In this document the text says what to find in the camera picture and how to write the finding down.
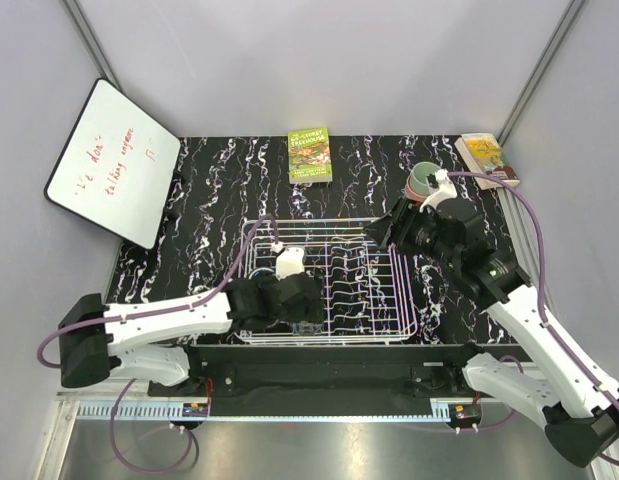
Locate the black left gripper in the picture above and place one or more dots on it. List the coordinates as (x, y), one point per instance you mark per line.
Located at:
(312, 313)

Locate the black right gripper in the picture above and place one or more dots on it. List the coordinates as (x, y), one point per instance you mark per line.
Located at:
(408, 216)

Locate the pink plastic cup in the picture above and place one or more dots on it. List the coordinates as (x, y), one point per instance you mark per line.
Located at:
(415, 196)

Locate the light green plastic cup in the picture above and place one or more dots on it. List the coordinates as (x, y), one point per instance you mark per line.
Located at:
(419, 174)

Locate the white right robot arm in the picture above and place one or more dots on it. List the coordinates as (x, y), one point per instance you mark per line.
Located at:
(576, 404)

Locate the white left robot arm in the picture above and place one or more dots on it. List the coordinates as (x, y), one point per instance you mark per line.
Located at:
(99, 340)

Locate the clear glass cup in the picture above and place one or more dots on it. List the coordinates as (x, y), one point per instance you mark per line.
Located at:
(305, 328)

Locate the dark blue ceramic mug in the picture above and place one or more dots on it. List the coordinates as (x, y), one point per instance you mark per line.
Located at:
(261, 273)

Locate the green paperback book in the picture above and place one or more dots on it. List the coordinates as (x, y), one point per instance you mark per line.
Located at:
(309, 156)

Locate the yellow paperback book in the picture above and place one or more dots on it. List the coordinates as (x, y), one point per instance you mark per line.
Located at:
(482, 153)

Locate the left orange connector board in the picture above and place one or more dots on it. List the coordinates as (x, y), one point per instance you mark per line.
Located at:
(195, 409)

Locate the orange connector board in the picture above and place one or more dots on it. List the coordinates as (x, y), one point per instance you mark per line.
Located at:
(466, 411)
(195, 409)

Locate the right orange connector board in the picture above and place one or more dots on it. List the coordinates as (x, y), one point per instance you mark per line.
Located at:
(466, 411)

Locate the white whiteboard with red writing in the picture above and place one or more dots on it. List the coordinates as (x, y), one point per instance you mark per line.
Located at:
(116, 167)

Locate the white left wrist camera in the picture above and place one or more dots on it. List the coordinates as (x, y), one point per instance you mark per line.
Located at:
(289, 260)

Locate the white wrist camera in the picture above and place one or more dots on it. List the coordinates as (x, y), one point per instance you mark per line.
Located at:
(289, 260)
(441, 188)

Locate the white wire dish rack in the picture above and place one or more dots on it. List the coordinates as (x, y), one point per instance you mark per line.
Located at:
(368, 294)

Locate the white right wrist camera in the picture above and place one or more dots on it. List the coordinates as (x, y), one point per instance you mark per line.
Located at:
(441, 188)

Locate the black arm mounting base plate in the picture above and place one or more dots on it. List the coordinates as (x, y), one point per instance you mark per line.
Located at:
(291, 383)

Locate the slotted cable duct rail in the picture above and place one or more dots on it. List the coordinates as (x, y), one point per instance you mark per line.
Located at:
(134, 410)

